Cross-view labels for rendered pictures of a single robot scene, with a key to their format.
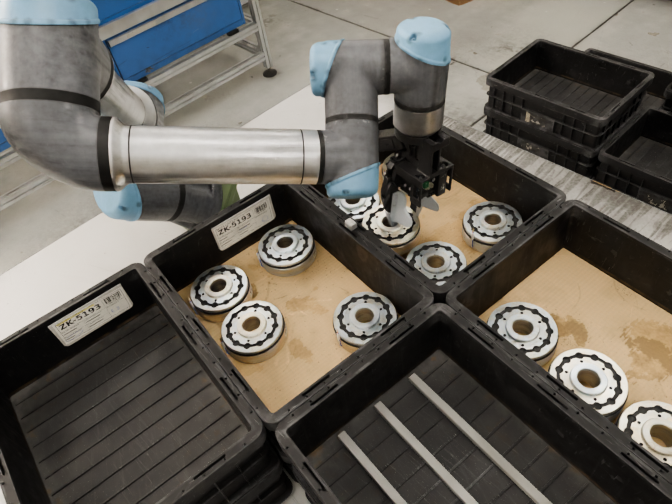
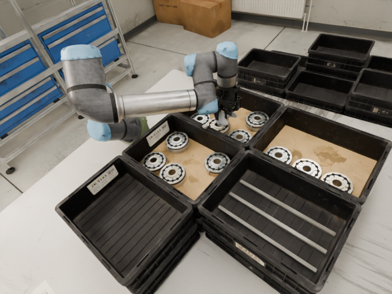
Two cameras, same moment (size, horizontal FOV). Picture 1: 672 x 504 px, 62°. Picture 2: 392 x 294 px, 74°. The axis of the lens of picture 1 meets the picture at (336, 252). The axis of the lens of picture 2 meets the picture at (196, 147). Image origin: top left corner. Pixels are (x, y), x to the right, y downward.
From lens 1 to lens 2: 0.21 m
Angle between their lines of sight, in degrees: 7
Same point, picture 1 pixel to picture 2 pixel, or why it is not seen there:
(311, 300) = (192, 160)
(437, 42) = (234, 50)
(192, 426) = (157, 216)
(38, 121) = (88, 97)
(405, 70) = (222, 62)
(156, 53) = not seen: hidden behind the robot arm
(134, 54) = not seen: hidden behind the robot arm
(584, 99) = (275, 70)
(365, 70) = (207, 63)
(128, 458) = (133, 233)
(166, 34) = not seen: hidden behind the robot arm
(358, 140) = (209, 90)
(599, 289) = (302, 137)
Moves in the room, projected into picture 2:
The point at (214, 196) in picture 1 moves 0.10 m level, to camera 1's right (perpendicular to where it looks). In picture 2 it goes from (138, 126) to (157, 120)
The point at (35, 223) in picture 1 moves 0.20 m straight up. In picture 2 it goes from (36, 157) to (23, 143)
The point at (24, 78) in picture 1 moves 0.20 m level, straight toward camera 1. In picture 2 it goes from (80, 80) to (118, 105)
